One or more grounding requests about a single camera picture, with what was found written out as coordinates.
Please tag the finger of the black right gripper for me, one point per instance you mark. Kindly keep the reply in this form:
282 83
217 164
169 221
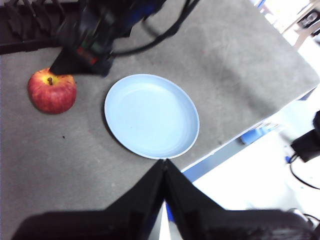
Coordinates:
67 65

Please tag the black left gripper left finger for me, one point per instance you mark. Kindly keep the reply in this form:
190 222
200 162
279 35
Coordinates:
100 225

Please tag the red apple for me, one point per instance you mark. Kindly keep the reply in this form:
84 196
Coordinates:
52 93

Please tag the black box device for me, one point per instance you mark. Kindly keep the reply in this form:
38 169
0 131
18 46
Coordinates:
307 145

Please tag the black plate rack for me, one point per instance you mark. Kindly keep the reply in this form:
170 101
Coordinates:
22 30

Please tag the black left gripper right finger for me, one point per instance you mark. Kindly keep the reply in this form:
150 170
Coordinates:
225 225

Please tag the small blue box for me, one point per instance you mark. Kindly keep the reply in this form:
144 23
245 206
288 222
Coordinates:
255 135

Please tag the blue table edge panel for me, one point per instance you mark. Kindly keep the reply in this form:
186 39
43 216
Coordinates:
225 150

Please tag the blue plate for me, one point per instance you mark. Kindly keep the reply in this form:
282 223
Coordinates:
150 117

